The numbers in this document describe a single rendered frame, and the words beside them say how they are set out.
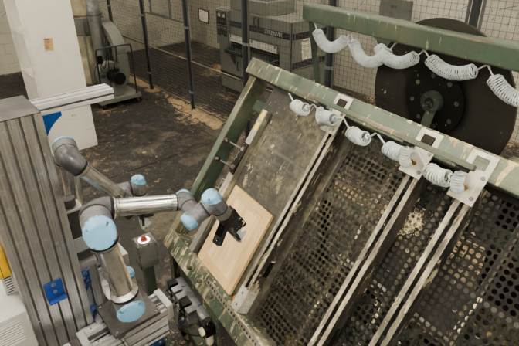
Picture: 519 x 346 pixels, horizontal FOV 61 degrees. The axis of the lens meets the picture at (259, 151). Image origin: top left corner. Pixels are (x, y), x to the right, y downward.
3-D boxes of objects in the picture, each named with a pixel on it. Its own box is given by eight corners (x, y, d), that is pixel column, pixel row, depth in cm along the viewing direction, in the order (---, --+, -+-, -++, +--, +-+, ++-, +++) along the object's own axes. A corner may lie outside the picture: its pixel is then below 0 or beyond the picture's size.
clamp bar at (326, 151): (239, 303, 229) (202, 300, 213) (350, 101, 218) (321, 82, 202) (249, 316, 222) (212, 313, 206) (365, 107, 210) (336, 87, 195)
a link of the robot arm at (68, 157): (69, 148, 207) (142, 201, 237) (66, 140, 216) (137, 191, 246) (51, 166, 206) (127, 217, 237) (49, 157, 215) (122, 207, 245)
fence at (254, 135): (193, 249, 269) (188, 248, 266) (267, 111, 260) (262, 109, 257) (197, 253, 265) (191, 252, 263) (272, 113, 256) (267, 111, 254)
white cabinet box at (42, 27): (39, 142, 608) (-2, -16, 515) (81, 130, 642) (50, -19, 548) (54, 157, 567) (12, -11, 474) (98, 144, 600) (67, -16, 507)
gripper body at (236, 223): (247, 225, 201) (237, 210, 193) (234, 239, 198) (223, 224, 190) (237, 217, 206) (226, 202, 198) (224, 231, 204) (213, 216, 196)
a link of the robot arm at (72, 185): (69, 237, 238) (52, 146, 214) (66, 223, 249) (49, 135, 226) (93, 232, 243) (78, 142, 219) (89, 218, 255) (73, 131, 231)
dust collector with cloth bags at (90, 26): (72, 90, 801) (45, -41, 701) (109, 83, 841) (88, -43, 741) (103, 112, 707) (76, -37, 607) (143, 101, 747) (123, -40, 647)
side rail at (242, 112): (184, 229, 292) (171, 226, 284) (262, 82, 281) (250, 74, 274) (188, 234, 287) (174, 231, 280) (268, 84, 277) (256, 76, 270)
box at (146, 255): (134, 261, 279) (130, 238, 271) (153, 253, 285) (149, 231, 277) (141, 272, 270) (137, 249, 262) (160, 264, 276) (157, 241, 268)
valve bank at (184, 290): (161, 303, 271) (157, 273, 260) (183, 293, 278) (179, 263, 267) (198, 362, 234) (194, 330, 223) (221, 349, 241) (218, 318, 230)
